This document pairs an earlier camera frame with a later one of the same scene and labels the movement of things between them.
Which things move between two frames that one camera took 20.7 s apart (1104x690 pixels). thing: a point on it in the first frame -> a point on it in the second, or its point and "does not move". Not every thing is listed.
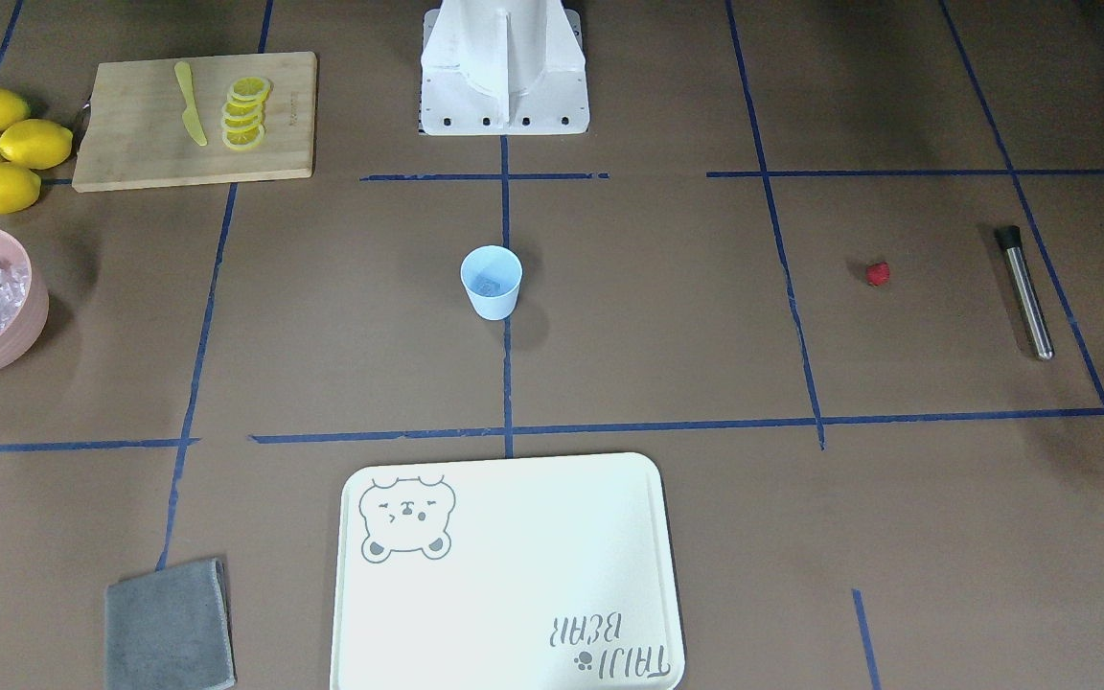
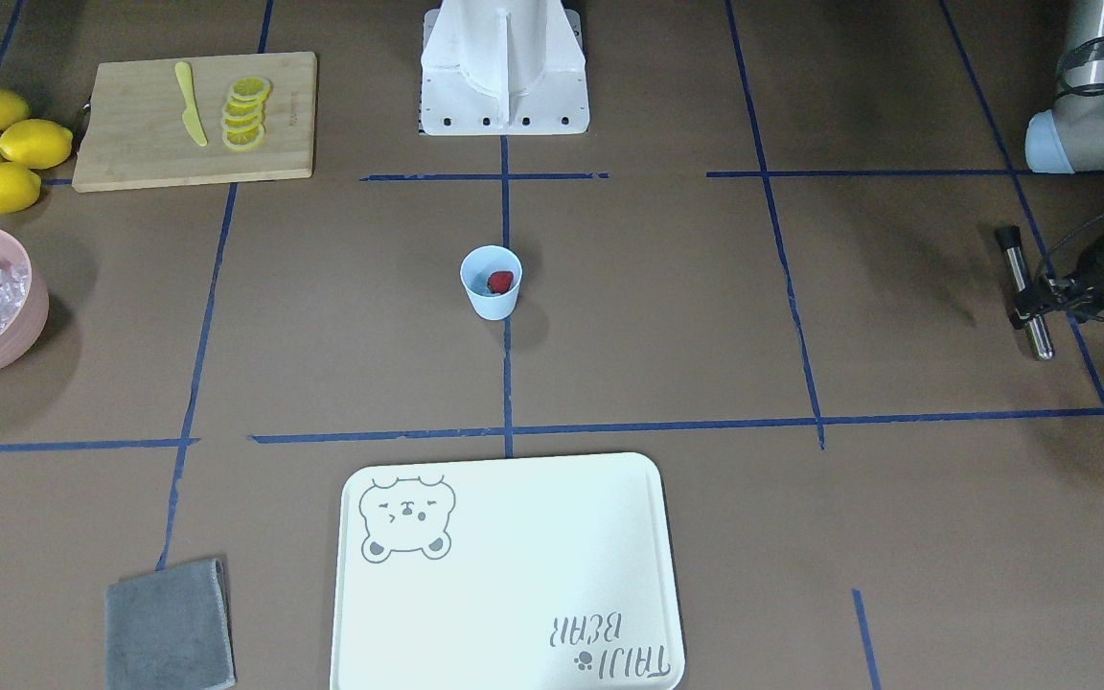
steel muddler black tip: x=1009 y=236 does not move
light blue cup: x=492 y=275 does not move
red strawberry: x=877 y=272 -> x=499 y=282
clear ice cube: x=487 y=287 does not move
